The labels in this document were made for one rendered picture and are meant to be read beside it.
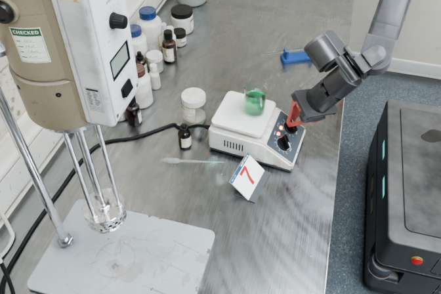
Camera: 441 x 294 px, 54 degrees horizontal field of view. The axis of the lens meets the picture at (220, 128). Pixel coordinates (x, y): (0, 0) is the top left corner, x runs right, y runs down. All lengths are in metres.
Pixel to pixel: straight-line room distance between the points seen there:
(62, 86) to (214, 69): 0.80
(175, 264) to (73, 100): 0.43
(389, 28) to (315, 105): 0.20
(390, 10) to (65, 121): 0.63
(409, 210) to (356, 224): 0.41
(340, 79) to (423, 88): 1.76
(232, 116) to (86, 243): 0.40
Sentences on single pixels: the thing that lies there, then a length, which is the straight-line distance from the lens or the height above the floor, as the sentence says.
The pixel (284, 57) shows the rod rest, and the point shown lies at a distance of 1.29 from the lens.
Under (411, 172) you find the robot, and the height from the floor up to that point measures 0.37.
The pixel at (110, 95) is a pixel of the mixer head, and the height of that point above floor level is 1.20.
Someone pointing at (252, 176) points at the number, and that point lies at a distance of 0.94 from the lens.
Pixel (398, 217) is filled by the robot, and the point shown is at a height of 0.36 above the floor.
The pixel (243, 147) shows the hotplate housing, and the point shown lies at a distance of 0.96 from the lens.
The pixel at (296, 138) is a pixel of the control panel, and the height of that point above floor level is 0.79.
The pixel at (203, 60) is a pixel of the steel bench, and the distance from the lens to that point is 1.28.
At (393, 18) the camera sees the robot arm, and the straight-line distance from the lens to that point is 0.90.
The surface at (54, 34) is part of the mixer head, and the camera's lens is 0.45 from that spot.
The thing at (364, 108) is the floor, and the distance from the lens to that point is 2.36.
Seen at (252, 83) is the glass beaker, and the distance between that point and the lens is 0.96.
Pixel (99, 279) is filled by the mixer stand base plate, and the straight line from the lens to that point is 0.85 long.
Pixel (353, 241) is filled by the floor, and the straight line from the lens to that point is 1.82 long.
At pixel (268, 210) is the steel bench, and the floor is 0.75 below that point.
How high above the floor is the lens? 1.50
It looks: 45 degrees down
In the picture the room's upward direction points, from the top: 1 degrees clockwise
